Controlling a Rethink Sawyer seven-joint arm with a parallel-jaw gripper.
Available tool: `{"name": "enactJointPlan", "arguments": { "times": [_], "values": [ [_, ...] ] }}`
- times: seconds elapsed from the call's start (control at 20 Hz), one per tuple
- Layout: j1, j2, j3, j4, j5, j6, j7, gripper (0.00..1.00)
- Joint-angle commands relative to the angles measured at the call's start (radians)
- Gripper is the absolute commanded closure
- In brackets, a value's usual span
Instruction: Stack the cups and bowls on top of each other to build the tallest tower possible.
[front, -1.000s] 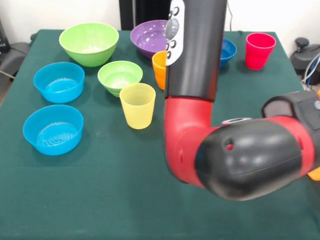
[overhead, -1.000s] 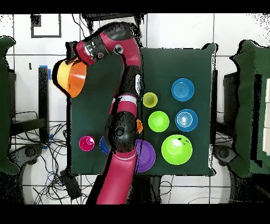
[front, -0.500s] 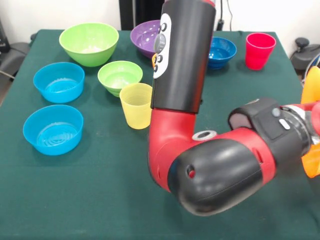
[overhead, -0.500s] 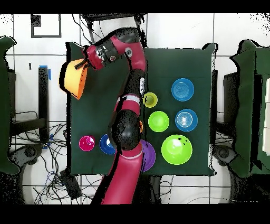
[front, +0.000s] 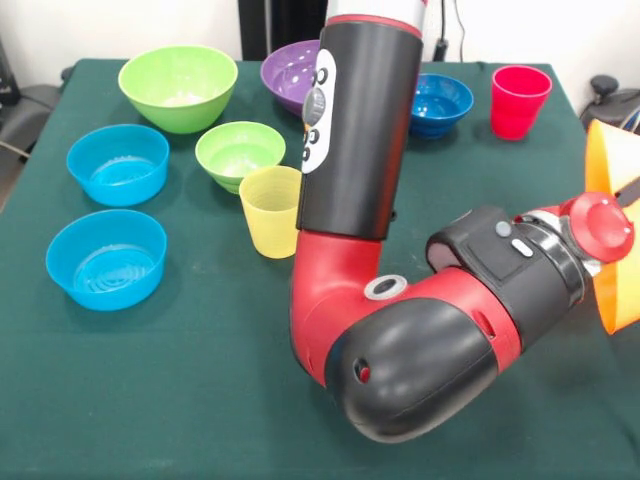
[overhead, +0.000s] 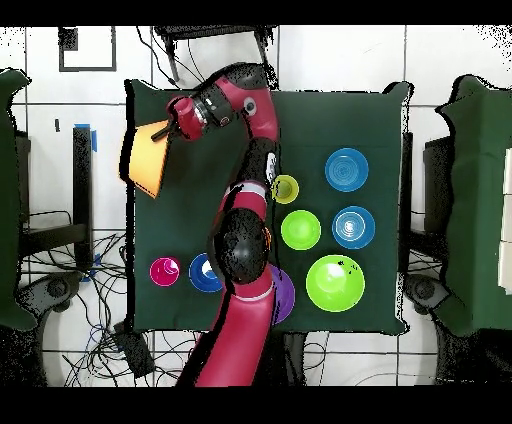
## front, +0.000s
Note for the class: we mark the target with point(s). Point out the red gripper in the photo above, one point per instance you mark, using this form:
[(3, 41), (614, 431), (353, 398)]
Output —
[(602, 227)]

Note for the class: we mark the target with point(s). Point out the large orange bowl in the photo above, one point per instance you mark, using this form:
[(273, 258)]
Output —
[(600, 155)]

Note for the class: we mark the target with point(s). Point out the large green bowl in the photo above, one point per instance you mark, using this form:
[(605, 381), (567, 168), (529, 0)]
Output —
[(177, 90)]

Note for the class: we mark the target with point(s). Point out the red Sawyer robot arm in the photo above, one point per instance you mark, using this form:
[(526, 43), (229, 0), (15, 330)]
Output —
[(360, 150)]

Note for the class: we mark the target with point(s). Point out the red cup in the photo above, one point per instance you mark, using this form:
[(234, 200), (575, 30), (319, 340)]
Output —
[(517, 110)]

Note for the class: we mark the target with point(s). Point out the dark blue bowl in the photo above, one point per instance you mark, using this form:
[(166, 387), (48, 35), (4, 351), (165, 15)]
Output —
[(440, 107)]

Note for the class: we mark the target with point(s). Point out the yellow cup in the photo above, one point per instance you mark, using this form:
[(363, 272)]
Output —
[(270, 220)]

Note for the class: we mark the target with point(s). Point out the purple bowl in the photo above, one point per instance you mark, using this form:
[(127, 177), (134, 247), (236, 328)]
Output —
[(287, 75)]

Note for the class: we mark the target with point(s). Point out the small green bowl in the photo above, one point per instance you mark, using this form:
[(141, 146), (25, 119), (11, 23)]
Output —
[(240, 155)]

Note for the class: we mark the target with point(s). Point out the light blue bowl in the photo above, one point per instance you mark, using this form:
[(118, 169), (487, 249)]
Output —
[(106, 265), (118, 167)]

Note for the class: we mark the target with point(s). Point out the dark green tablecloth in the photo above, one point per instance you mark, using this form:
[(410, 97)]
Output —
[(150, 375)]

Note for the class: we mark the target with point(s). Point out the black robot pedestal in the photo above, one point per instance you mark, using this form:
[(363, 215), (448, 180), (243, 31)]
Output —
[(280, 20)]

